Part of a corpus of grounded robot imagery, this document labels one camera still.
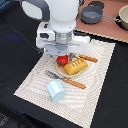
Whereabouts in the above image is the yellow toy bread loaf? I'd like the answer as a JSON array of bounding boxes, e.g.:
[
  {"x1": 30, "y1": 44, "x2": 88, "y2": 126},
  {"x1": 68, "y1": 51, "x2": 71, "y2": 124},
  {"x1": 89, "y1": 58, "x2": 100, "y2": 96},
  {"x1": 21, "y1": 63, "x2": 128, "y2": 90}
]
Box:
[{"x1": 64, "y1": 58, "x2": 88, "y2": 76}]

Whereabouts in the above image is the white woven placemat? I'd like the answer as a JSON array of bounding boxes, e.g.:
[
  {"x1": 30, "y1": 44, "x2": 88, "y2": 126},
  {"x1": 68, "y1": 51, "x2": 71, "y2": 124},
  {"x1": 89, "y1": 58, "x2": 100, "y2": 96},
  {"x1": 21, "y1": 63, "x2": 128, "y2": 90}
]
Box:
[{"x1": 14, "y1": 39, "x2": 115, "y2": 128}]

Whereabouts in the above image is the round wooden plate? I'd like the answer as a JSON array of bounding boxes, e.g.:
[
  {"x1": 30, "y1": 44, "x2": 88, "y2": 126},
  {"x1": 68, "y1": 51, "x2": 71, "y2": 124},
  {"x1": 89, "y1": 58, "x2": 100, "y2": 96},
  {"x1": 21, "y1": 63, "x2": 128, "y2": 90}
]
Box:
[{"x1": 57, "y1": 64, "x2": 82, "y2": 78}]

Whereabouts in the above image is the grey saucepan with handle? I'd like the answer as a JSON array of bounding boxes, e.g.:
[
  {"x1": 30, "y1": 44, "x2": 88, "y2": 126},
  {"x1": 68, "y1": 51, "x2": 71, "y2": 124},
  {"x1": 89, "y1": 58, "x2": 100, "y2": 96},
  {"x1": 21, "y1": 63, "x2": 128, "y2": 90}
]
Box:
[{"x1": 81, "y1": 6, "x2": 120, "y2": 24}]

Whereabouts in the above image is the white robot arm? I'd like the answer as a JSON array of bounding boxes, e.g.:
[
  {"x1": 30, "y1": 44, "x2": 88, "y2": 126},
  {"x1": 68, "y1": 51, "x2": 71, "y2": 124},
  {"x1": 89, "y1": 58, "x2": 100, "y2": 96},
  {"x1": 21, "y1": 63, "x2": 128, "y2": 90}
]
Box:
[{"x1": 20, "y1": 0, "x2": 90, "y2": 56}]

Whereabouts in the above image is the knife with wooden handle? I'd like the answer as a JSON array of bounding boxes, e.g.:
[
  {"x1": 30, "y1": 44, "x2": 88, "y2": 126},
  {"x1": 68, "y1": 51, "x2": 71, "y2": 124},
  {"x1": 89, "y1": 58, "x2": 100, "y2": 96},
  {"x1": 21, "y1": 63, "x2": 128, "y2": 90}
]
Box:
[{"x1": 74, "y1": 54, "x2": 98, "y2": 62}]

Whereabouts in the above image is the beige bowl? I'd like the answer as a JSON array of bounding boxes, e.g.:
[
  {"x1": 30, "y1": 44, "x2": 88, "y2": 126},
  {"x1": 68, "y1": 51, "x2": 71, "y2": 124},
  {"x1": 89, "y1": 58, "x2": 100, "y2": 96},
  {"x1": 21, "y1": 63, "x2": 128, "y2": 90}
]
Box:
[{"x1": 119, "y1": 5, "x2": 128, "y2": 30}]

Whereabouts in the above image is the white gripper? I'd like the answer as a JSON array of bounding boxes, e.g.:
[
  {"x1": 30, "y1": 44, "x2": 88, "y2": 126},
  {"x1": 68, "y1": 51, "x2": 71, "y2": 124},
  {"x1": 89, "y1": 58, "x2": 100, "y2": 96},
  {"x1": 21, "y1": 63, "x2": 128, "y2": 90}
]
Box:
[{"x1": 36, "y1": 22, "x2": 90, "y2": 61}]

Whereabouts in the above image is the fork with wooden handle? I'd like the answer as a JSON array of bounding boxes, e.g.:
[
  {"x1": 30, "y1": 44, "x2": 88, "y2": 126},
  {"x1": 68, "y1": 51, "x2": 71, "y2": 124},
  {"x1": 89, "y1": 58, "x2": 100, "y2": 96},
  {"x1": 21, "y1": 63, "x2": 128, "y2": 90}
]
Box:
[{"x1": 45, "y1": 70, "x2": 86, "y2": 89}]

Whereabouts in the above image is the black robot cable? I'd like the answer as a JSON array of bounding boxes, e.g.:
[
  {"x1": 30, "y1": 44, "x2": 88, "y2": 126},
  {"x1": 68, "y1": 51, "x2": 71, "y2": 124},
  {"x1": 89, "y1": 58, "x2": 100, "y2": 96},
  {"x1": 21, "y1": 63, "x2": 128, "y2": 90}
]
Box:
[{"x1": 0, "y1": 16, "x2": 46, "y2": 54}]

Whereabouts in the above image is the light blue toy carton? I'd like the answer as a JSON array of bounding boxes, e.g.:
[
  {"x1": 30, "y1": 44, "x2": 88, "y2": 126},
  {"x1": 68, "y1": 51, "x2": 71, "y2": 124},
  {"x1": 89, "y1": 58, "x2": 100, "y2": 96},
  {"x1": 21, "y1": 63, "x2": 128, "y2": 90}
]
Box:
[{"x1": 47, "y1": 81, "x2": 65, "y2": 102}]

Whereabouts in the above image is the pink wooden board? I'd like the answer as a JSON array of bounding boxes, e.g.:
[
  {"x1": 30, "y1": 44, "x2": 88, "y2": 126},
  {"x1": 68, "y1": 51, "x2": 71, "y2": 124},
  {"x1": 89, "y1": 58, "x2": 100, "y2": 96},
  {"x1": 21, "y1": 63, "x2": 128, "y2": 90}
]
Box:
[{"x1": 76, "y1": 0, "x2": 128, "y2": 43}]

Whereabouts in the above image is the red toy tomato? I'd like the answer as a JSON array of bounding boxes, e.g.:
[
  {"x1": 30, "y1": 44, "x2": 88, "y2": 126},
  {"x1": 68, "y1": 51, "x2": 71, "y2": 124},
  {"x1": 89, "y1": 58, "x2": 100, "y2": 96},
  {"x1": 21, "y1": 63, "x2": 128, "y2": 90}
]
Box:
[{"x1": 56, "y1": 55, "x2": 68, "y2": 66}]

